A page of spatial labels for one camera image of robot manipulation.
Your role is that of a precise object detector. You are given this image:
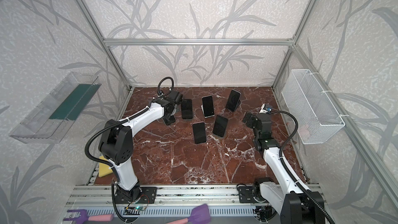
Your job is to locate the black phone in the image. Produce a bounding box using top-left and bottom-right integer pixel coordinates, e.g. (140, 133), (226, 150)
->
(226, 90), (241, 112)
(192, 122), (207, 144)
(181, 99), (193, 119)
(212, 115), (229, 138)
(202, 95), (215, 118)
(162, 115), (176, 126)

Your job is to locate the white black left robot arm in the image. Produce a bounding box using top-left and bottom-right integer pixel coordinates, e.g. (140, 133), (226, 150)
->
(98, 90), (183, 202)

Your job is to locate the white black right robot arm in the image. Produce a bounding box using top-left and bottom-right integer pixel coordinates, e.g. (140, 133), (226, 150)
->
(243, 110), (327, 224)

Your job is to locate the black phone on white stand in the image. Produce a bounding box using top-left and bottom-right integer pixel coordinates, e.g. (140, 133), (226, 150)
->
(202, 95), (215, 118)

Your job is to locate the yellow sponge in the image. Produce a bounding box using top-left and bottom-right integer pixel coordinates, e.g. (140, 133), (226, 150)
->
(98, 162), (113, 177)

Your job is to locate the purple pink spatula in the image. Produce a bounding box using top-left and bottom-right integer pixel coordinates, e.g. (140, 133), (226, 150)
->
(167, 204), (211, 224)

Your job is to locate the purple pink garden fork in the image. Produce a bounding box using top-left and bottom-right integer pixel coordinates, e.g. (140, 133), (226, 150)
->
(63, 209), (114, 224)

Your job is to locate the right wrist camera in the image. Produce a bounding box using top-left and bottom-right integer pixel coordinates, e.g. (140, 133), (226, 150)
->
(259, 104), (273, 114)

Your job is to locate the white wire mesh basket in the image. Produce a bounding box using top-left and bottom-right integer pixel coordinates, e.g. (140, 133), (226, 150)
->
(282, 69), (345, 145)

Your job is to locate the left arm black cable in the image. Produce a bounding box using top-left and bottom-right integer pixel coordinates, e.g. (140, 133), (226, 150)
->
(84, 76), (175, 175)

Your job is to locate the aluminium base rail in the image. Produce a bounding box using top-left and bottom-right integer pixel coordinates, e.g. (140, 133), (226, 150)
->
(57, 184), (327, 224)

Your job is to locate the clear plastic wall bin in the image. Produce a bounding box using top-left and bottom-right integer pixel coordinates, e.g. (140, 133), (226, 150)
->
(9, 72), (101, 144)

